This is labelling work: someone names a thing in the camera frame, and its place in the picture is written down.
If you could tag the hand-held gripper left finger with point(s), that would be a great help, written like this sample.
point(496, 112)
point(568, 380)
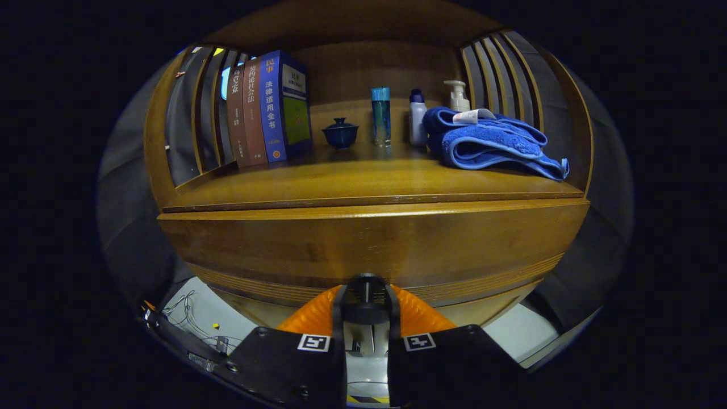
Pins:
point(339, 318)

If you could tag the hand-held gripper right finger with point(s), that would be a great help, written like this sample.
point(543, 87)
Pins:
point(393, 318)

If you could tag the wooden drawer with black knob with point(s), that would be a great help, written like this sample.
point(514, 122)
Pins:
point(369, 244)

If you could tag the wooden cabinet door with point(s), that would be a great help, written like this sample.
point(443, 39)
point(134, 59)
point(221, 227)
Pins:
point(255, 312)
point(483, 307)

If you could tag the wooden countertop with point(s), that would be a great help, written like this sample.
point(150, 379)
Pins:
point(352, 179)

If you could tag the wooden cabinet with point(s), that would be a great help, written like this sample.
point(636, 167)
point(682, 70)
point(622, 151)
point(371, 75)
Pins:
point(352, 68)

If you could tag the dark blue lidded teacup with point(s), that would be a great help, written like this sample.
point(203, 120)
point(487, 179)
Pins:
point(340, 135)

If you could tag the white bottle with blue cap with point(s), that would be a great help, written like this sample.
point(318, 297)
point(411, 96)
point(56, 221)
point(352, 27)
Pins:
point(417, 122)

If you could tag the blue folded towel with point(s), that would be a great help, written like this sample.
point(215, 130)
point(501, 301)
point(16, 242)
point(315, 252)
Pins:
point(488, 145)

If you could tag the teal glass bottle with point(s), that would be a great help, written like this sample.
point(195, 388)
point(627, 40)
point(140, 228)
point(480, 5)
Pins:
point(381, 116)

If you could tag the thick blue book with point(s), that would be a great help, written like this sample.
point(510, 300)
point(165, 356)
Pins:
point(284, 108)

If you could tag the dark brown book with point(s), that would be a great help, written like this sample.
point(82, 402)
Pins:
point(237, 125)

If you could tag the reddish brown book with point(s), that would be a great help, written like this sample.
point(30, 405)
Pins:
point(254, 113)

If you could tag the white pump bottle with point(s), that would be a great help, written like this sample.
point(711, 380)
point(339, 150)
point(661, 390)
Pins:
point(459, 99)

